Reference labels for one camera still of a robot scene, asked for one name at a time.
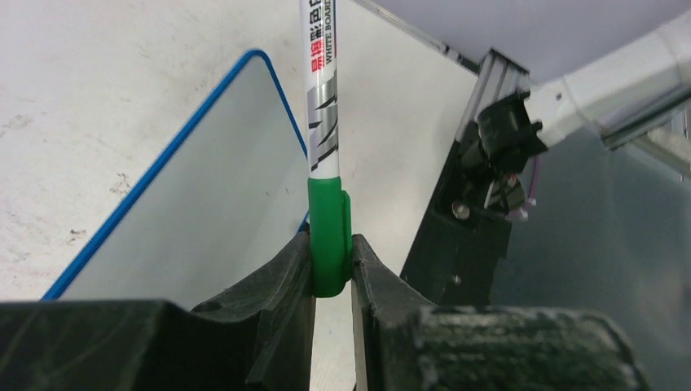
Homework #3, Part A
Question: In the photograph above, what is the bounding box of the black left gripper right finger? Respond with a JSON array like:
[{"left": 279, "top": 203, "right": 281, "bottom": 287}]
[{"left": 351, "top": 234, "right": 650, "bottom": 390}]

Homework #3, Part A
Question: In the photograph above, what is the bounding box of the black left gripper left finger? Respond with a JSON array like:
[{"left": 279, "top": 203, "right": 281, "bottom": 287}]
[{"left": 1, "top": 232, "right": 315, "bottom": 390}]

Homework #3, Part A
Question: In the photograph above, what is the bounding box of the green marker cap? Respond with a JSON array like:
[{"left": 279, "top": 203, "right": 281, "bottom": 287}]
[{"left": 307, "top": 177, "right": 353, "bottom": 298}]

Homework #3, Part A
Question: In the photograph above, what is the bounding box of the blue framed whiteboard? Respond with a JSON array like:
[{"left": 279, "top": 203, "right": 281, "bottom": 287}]
[{"left": 45, "top": 50, "right": 307, "bottom": 309}]

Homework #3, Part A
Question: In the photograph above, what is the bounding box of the white whiteboard marker pen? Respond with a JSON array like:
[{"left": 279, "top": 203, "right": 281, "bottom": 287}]
[{"left": 299, "top": 0, "right": 339, "bottom": 179}]

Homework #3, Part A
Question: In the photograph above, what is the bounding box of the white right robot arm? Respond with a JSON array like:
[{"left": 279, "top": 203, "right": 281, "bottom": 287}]
[{"left": 447, "top": 13, "right": 690, "bottom": 220}]

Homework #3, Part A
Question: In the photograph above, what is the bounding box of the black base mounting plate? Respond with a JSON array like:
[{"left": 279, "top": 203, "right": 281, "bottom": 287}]
[{"left": 400, "top": 122, "right": 512, "bottom": 305}]

